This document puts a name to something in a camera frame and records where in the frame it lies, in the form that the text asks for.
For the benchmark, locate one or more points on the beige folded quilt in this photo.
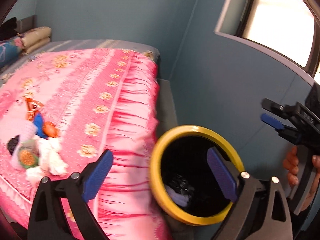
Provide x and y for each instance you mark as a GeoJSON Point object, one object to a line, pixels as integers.
{"type": "Point", "coordinates": [35, 38]}

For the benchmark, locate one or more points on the white tissue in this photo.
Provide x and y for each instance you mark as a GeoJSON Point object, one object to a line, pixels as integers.
{"type": "Point", "coordinates": [49, 157]}
{"type": "Point", "coordinates": [34, 175]}

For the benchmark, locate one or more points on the blue cloth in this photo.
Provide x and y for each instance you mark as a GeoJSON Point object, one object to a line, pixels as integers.
{"type": "Point", "coordinates": [38, 121]}

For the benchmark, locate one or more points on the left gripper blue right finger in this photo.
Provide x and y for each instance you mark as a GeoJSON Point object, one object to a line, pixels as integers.
{"type": "Point", "coordinates": [225, 174]}

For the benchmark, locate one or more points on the black clothing pile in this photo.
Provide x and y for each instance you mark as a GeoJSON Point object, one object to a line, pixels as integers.
{"type": "Point", "coordinates": [8, 29]}

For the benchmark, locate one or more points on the grey upholstered headboard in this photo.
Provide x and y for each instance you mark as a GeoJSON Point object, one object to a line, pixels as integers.
{"type": "Point", "coordinates": [26, 24]}

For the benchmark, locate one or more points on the white foam fruit net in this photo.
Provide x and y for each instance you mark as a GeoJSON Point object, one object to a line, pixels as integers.
{"type": "Point", "coordinates": [12, 128]}

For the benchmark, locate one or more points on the black plastic bag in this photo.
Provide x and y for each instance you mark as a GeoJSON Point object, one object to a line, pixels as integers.
{"type": "Point", "coordinates": [180, 185]}
{"type": "Point", "coordinates": [12, 144]}

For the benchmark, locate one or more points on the yellow rimmed trash bin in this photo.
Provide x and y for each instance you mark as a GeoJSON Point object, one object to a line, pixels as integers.
{"type": "Point", "coordinates": [183, 151]}

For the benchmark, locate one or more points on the orange snack wrapper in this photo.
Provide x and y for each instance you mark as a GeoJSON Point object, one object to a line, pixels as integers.
{"type": "Point", "coordinates": [33, 108]}

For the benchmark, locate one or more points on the grey striped bed sheet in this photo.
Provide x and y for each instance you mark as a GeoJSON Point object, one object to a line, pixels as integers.
{"type": "Point", "coordinates": [151, 52]}

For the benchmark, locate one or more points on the green noodle snack packet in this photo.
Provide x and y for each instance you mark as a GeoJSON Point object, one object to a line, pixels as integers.
{"type": "Point", "coordinates": [28, 154]}

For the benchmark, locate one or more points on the pink floral bedspread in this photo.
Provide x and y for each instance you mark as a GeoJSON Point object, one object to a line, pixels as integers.
{"type": "Point", "coordinates": [98, 99]}

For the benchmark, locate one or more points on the person's right hand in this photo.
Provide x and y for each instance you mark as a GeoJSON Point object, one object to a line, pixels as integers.
{"type": "Point", "coordinates": [302, 165]}

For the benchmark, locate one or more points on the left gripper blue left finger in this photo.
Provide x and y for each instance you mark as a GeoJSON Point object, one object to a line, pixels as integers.
{"type": "Point", "coordinates": [94, 175]}

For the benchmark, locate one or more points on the orange tangerine peel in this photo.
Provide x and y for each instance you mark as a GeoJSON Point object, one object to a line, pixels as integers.
{"type": "Point", "coordinates": [50, 130]}

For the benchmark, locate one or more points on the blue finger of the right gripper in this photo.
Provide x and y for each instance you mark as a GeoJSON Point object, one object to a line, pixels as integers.
{"type": "Point", "coordinates": [271, 121]}

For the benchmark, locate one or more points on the blue floral folded quilt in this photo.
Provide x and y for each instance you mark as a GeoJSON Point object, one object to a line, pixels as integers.
{"type": "Point", "coordinates": [10, 50]}

